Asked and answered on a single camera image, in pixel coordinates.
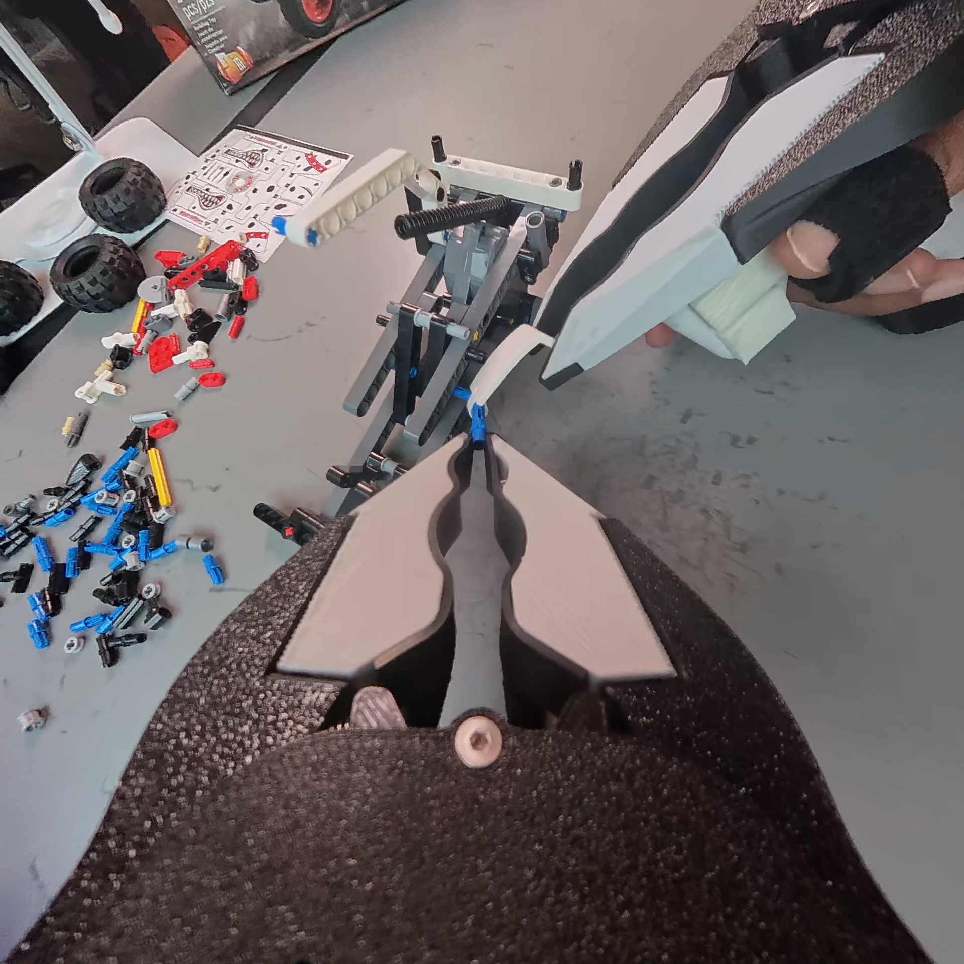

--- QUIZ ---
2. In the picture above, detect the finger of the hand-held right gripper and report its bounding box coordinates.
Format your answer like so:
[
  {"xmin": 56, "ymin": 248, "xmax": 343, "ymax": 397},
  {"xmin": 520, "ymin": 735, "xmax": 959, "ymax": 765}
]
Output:
[
  {"xmin": 538, "ymin": 53, "xmax": 887, "ymax": 391},
  {"xmin": 542, "ymin": 74, "xmax": 760, "ymax": 326}
]

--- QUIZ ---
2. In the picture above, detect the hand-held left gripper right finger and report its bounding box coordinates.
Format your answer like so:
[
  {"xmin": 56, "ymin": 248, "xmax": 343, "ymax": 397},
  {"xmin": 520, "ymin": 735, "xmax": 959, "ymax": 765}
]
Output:
[{"xmin": 487, "ymin": 435, "xmax": 679, "ymax": 685}]

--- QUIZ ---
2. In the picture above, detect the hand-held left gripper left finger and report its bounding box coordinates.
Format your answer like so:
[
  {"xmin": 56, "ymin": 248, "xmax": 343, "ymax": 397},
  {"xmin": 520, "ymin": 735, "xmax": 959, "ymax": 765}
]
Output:
[{"xmin": 275, "ymin": 435, "xmax": 474, "ymax": 684}]

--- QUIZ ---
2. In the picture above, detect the white curved toy panel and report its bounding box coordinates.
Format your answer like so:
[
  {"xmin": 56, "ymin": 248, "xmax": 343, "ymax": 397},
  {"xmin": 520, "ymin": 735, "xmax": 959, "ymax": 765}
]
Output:
[{"xmin": 467, "ymin": 325, "xmax": 557, "ymax": 419}]

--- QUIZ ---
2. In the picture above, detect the grey black toy chassis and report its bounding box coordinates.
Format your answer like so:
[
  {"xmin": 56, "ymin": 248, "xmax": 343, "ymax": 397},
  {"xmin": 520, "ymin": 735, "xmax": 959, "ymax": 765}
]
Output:
[{"xmin": 252, "ymin": 136, "xmax": 587, "ymax": 547}]

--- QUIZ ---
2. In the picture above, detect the grey desk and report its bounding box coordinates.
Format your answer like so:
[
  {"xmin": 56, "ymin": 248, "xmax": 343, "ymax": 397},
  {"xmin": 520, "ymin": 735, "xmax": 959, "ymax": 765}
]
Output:
[{"xmin": 0, "ymin": 0, "xmax": 964, "ymax": 942}]

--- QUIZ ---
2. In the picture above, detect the person's right hand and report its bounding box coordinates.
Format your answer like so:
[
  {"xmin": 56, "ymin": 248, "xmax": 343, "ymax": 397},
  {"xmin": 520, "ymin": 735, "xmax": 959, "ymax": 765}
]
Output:
[{"xmin": 785, "ymin": 223, "xmax": 964, "ymax": 319}]

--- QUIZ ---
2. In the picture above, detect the pile of blue black pins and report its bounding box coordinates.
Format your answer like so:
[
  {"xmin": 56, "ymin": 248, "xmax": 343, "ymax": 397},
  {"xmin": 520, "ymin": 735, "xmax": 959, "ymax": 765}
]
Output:
[{"xmin": 0, "ymin": 444, "xmax": 227, "ymax": 667}]

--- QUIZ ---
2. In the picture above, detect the pile of red white pieces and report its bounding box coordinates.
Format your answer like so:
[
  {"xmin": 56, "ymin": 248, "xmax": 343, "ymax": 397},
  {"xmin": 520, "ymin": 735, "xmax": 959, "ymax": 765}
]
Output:
[{"xmin": 60, "ymin": 233, "xmax": 261, "ymax": 449}]

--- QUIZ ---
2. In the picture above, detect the black toy set box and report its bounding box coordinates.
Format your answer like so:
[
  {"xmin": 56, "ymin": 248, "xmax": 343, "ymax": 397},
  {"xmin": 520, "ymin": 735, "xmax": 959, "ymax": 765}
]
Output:
[{"xmin": 162, "ymin": 0, "xmax": 408, "ymax": 95}]

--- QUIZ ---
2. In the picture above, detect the toy sticker sheet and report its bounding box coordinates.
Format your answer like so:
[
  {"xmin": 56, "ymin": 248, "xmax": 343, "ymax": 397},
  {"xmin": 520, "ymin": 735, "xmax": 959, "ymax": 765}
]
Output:
[{"xmin": 166, "ymin": 124, "xmax": 353, "ymax": 238}]

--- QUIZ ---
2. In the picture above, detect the black toy tyre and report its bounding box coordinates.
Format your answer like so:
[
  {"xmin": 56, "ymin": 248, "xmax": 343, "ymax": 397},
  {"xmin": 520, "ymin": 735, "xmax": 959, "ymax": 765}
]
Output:
[
  {"xmin": 0, "ymin": 260, "xmax": 45, "ymax": 336},
  {"xmin": 49, "ymin": 235, "xmax": 146, "ymax": 313},
  {"xmin": 79, "ymin": 158, "xmax": 167, "ymax": 233}
]

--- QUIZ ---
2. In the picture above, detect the white book stand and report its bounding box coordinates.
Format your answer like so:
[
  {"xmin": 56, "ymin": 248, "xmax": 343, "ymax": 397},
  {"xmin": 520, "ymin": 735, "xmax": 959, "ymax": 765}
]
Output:
[{"xmin": 0, "ymin": 23, "xmax": 200, "ymax": 265}]

